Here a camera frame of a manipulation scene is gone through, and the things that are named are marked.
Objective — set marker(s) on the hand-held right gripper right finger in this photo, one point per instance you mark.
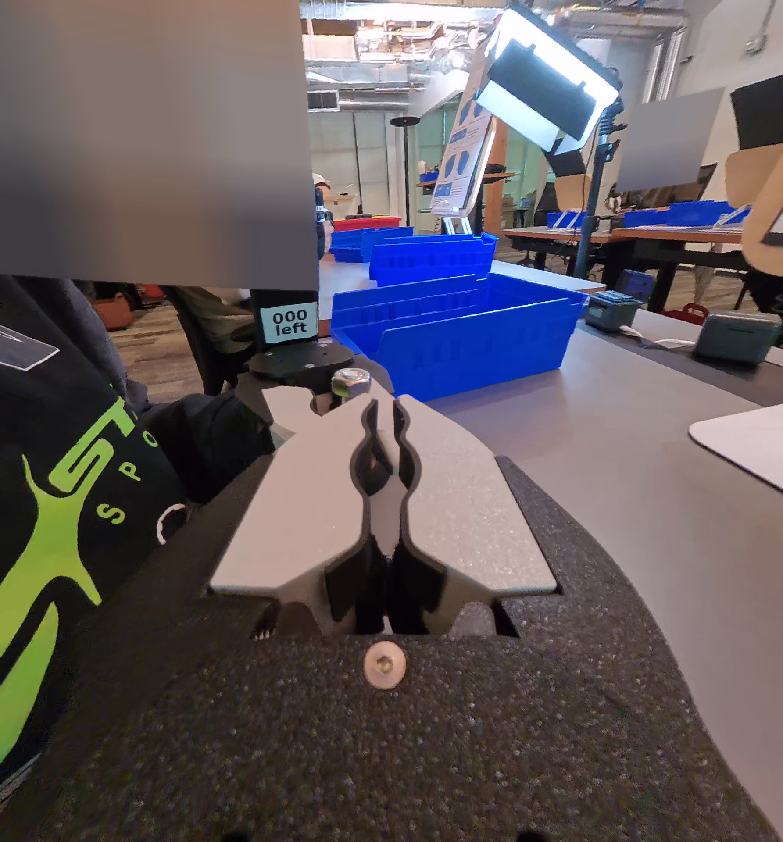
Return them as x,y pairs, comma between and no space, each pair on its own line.
477,519

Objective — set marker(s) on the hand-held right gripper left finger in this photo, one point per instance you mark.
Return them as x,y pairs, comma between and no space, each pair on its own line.
286,519

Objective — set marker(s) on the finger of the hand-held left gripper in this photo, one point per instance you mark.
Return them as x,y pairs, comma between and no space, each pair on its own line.
292,408
385,513

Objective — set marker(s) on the large steel nut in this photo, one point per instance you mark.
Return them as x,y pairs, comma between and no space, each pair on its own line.
350,383

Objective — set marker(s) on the blue plastic bin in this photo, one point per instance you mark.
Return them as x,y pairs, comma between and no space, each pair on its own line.
483,355
348,247
431,263

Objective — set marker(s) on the person's left forearm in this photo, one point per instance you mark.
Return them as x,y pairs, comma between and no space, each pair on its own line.
207,441

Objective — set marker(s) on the black mesh office chair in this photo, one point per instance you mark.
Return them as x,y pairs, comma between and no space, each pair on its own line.
217,368

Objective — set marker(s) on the red plastic bin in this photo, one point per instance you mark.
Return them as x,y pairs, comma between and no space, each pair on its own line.
365,223

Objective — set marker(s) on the brown leather bag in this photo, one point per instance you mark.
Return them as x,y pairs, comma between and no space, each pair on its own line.
115,312

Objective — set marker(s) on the white metal board stand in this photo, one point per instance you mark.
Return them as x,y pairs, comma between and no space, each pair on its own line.
458,225

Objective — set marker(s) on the black floor lamp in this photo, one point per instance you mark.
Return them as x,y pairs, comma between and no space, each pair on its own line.
406,171

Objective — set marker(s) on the dark charger case with batteries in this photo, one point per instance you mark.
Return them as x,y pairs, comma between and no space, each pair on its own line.
608,316

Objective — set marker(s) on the wood-edged instruction board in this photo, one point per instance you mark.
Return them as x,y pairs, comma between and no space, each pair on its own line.
460,164
779,184

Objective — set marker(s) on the black hoodie with green print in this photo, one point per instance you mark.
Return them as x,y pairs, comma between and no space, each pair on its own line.
36,427

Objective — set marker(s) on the small blue bin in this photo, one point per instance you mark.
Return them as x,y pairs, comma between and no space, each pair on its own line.
556,220

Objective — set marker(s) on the red bag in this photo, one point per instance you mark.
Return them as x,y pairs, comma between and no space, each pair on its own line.
691,314

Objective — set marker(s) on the grey teal case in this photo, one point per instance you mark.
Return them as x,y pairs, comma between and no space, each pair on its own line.
737,342

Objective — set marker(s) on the cardboard box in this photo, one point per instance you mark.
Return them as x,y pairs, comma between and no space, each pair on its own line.
572,194

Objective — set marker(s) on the black light stand pole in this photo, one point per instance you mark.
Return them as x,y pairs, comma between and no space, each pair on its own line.
588,217

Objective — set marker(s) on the wooden top desk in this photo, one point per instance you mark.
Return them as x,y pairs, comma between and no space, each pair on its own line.
661,233

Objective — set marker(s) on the studio light panel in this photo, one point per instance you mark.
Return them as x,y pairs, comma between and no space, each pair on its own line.
536,85

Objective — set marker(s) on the long blue bin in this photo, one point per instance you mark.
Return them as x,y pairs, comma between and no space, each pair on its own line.
694,214

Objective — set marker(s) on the plywood board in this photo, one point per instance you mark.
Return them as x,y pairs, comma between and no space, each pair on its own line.
750,174

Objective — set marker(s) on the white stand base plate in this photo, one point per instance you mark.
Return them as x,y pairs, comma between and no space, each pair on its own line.
760,441

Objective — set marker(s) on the black wall panel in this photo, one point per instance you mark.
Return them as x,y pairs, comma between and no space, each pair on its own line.
773,115

